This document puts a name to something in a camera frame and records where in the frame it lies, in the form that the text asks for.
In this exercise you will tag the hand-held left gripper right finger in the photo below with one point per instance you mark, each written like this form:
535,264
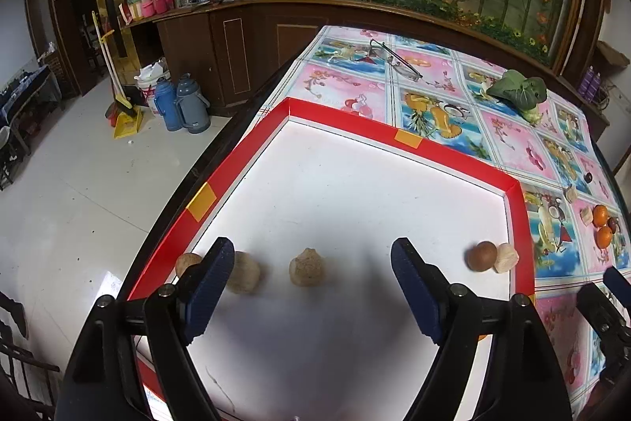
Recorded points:
419,293

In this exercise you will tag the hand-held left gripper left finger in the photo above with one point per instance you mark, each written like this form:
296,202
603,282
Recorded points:
209,293

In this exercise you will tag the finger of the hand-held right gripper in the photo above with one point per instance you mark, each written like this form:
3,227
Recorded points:
618,284
599,308

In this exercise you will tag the small orange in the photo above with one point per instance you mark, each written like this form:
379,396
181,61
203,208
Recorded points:
604,237
600,215

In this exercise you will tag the red wrinkled date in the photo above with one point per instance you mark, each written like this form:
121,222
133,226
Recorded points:
613,223

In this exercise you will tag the red rimmed white tray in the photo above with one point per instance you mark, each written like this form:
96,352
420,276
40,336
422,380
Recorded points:
345,214

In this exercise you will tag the brown round longan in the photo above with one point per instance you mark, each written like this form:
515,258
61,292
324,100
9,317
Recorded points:
480,255
187,263

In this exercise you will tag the printed pink blue tablecloth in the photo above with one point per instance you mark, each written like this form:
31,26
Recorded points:
493,130

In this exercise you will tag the yellow dustpan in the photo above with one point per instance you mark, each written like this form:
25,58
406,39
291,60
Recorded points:
129,124

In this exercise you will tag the grey thermos flask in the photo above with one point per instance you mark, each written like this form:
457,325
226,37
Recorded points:
191,105

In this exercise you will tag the blue thermos flask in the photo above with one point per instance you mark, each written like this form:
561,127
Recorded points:
165,105

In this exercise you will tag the dark wooden chair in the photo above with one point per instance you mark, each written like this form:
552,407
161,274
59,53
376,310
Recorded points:
19,352

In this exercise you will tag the purple bottle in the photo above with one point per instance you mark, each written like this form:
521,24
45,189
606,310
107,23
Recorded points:
586,80
595,85

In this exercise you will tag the white plastic bucket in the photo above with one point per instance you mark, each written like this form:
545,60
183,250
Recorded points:
147,93

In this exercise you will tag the green bok choy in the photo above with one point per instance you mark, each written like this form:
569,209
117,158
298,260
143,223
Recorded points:
517,91

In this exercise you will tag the crumpled white bag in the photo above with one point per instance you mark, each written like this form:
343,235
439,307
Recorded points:
150,72

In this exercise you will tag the cardboard box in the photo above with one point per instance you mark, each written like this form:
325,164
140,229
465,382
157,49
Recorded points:
611,54

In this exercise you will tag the dark wooden counter cabinet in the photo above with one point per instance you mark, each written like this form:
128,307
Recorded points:
222,51

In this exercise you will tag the yellow dustpan and broom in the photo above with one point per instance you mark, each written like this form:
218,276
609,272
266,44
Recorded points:
112,66

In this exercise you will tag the pink cup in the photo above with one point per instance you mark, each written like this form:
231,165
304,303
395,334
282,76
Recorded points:
159,2
147,8

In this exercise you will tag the black frame eyeglasses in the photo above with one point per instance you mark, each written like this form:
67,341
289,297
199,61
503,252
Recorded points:
394,58

